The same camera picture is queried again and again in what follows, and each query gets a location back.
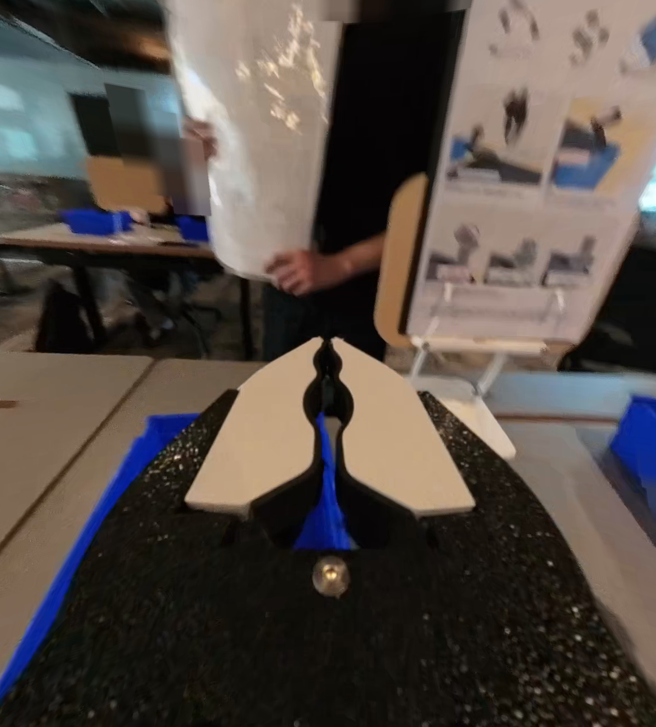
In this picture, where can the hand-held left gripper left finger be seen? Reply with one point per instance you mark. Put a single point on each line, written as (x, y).
(259, 448)

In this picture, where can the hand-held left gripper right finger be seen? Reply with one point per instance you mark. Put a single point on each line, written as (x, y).
(401, 448)

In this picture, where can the blue plastic bin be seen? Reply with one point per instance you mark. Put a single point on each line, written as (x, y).
(129, 471)
(654, 471)

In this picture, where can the another person's forearm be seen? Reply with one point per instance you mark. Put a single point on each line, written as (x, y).
(356, 258)

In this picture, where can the small blue bin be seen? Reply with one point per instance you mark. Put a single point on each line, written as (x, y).
(191, 227)
(95, 221)

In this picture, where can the dark bag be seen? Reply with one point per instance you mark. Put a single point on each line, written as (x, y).
(61, 318)

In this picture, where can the long work table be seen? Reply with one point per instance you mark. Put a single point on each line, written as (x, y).
(106, 241)

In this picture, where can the glossy white sheet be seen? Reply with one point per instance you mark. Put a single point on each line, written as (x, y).
(254, 142)

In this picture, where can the printed instruction sheet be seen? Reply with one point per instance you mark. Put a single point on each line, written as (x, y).
(532, 170)

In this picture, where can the black monitor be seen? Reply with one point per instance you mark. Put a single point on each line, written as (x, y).
(86, 125)

